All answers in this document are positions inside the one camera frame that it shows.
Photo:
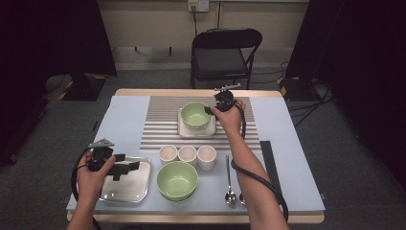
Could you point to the row of black chopsticks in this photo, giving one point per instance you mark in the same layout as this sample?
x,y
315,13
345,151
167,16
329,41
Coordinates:
x,y
268,159

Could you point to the black curtain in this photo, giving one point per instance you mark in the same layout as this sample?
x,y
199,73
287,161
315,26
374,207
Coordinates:
x,y
48,48
360,64

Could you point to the metal spoon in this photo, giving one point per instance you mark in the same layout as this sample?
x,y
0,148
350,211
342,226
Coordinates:
x,y
241,198
230,197

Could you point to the black stand base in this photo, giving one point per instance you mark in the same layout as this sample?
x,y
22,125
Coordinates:
x,y
83,89
297,91

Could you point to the white ceramic cup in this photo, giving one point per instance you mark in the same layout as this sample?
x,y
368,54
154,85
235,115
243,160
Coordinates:
x,y
168,152
206,159
187,153

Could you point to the small black bar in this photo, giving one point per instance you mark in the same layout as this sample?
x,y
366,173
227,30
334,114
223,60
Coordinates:
x,y
95,125

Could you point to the square white plate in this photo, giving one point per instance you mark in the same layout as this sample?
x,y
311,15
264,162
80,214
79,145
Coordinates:
x,y
183,132

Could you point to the white wall socket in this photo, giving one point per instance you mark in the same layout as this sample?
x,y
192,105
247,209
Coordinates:
x,y
198,4

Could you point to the black folding chair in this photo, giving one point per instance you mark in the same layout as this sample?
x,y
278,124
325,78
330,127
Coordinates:
x,y
220,60

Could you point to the light blue table board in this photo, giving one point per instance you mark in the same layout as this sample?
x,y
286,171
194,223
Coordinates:
x,y
124,121

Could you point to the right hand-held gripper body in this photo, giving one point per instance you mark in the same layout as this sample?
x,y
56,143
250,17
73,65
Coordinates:
x,y
225,99

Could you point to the striped placemat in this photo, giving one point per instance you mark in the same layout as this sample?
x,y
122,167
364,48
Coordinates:
x,y
159,127

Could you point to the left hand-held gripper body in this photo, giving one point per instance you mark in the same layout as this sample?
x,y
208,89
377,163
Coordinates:
x,y
99,156

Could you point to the green bowl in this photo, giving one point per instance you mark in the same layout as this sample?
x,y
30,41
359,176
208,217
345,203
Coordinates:
x,y
177,200
177,180
195,116

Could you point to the person's right hand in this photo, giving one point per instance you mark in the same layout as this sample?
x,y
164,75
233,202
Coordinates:
x,y
231,119

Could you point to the person's left hand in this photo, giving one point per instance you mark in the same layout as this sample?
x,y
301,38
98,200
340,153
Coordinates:
x,y
91,185

